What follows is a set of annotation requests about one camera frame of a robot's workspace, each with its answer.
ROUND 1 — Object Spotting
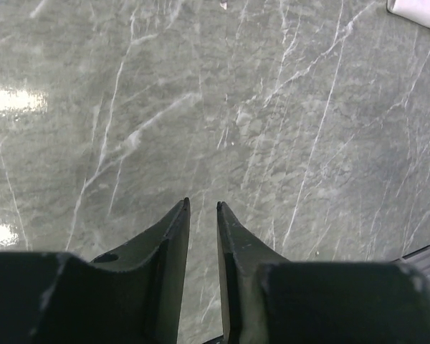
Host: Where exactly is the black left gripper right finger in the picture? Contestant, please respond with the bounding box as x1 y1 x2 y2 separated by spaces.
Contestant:
216 202 430 343

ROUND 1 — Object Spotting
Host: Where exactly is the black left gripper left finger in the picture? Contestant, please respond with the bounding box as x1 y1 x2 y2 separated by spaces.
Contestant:
0 199 191 343

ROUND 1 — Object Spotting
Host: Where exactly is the white t-shirt red print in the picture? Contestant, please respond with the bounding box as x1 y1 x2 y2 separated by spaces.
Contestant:
386 0 430 29

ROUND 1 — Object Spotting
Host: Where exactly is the aluminium frame rail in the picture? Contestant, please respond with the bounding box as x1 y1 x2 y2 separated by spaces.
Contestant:
399 245 430 275

